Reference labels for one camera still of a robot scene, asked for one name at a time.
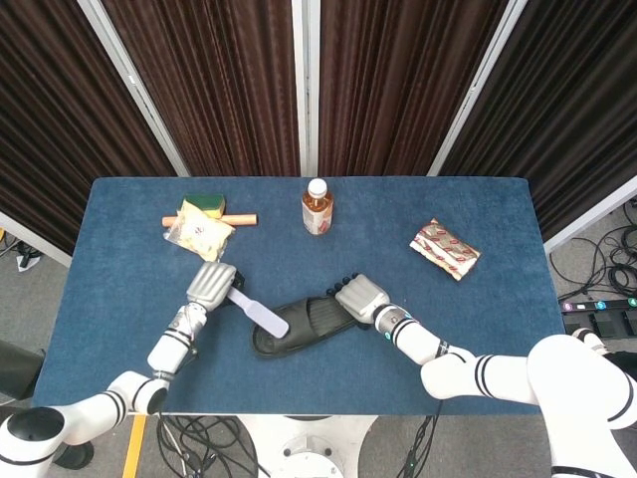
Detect black round floor object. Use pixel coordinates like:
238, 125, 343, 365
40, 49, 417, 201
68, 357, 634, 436
53, 439, 96, 470

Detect white partition frame post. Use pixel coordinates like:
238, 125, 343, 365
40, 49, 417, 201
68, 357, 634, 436
290, 0, 320, 177
76, 0, 191, 178
426, 0, 530, 177

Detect black slipper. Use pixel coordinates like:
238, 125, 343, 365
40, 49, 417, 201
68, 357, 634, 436
250, 293, 370, 358

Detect gold red snack packet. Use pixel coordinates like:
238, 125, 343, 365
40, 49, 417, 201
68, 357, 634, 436
408, 217, 482, 283

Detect black cable tangle on floor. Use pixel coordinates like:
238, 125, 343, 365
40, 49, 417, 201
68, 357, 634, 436
548, 197, 637, 300

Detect lavender brush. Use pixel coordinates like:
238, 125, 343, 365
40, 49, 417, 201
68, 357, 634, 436
226, 287, 291, 340

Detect green yellow sponge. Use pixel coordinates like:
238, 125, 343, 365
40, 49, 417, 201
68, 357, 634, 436
180, 192, 227, 219

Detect yellow floor tape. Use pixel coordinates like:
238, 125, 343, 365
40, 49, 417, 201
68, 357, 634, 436
121, 414, 149, 478

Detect tea bottle white cap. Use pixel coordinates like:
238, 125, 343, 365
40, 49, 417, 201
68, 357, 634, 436
301, 177, 334, 237

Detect orange wooden stick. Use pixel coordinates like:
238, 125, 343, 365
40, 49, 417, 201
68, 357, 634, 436
161, 213, 259, 228

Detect black cable green plug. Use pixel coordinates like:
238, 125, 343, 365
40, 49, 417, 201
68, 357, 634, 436
396, 402, 444, 478

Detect black power strip coloured buttons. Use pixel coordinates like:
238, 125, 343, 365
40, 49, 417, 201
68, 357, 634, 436
558, 296, 637, 316

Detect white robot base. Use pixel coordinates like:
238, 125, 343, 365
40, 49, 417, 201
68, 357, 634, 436
237, 414, 380, 478

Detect blue table mat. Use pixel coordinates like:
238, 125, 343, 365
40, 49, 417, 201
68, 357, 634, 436
33, 175, 585, 415

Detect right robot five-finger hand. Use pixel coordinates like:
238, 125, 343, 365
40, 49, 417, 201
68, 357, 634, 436
325, 272, 392, 323

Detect dark brown curtain panel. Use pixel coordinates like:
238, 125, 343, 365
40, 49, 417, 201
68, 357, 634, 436
0, 0, 176, 255
101, 0, 302, 177
439, 0, 637, 243
318, 0, 510, 177

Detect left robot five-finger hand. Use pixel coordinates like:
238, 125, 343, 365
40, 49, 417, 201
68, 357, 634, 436
185, 262, 248, 312

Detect black cable bundle under table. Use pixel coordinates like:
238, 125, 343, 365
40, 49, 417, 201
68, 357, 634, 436
155, 412, 263, 478

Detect white partition frame rail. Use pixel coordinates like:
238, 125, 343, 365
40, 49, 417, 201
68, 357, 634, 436
0, 210, 74, 269
543, 173, 637, 254

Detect black box on floor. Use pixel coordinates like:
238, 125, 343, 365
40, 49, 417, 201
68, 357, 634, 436
0, 340, 45, 401

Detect clear bag yellow snacks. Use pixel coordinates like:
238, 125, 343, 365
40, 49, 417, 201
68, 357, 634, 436
164, 198, 235, 264

